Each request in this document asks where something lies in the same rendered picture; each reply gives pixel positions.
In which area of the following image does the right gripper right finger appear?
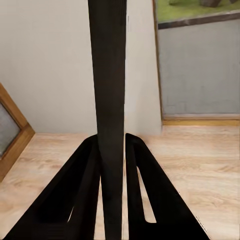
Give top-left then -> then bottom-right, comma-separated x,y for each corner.
125,133 -> 210,240

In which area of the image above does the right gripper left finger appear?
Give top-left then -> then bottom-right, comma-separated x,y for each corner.
3,134 -> 101,240

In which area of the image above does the poster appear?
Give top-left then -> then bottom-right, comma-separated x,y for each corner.
88,0 -> 127,240

